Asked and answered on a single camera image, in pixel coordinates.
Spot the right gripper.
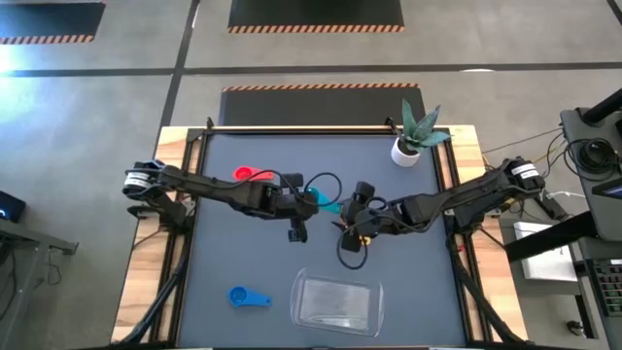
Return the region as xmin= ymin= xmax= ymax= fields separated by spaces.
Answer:
xmin=330 ymin=180 xmax=407 ymax=238

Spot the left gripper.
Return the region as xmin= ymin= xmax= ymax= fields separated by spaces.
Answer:
xmin=261 ymin=171 xmax=323 ymax=221

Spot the teal measuring cup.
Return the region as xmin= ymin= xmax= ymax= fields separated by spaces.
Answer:
xmin=306 ymin=186 xmax=344 ymax=216

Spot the red measuring cup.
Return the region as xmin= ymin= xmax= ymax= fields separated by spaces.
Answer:
xmin=232 ymin=165 xmax=277 ymax=184

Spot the blue measuring cup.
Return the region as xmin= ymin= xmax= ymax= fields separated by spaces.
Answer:
xmin=226 ymin=285 xmax=274 ymax=309

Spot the clear plastic basket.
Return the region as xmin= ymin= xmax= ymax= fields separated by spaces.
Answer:
xmin=289 ymin=266 xmax=386 ymax=338

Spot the white round plant pot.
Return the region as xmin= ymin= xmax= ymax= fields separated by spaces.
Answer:
xmin=390 ymin=136 xmax=422 ymax=168

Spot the black hazard-striped floor mat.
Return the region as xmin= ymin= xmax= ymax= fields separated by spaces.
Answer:
xmin=0 ymin=0 xmax=108 ymax=46
xmin=218 ymin=82 xmax=427 ymax=127
xmin=226 ymin=0 xmax=406 ymax=35

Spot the green striped succulent plant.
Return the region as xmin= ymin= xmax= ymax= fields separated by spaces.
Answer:
xmin=398 ymin=98 xmax=454 ymax=155

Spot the dark grey computer desk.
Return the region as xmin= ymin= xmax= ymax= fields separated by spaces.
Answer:
xmin=504 ymin=87 xmax=622 ymax=350

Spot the computer monitor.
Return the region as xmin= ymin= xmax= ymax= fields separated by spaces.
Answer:
xmin=590 ymin=176 xmax=622 ymax=201

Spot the black computer keyboard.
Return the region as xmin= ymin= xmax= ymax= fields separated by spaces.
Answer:
xmin=586 ymin=257 xmax=622 ymax=318

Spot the black screen device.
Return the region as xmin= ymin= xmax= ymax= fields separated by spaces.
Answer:
xmin=0 ymin=190 xmax=27 ymax=225

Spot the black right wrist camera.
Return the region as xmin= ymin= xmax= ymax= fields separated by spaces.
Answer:
xmin=338 ymin=227 xmax=364 ymax=254

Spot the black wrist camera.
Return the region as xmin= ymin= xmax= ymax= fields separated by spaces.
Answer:
xmin=286 ymin=216 xmax=310 ymax=244
xmin=338 ymin=227 xmax=364 ymax=254

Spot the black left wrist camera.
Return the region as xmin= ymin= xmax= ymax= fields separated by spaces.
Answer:
xmin=286 ymin=216 xmax=310 ymax=244

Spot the coiled black cable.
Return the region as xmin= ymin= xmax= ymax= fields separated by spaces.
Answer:
xmin=563 ymin=137 xmax=622 ymax=177

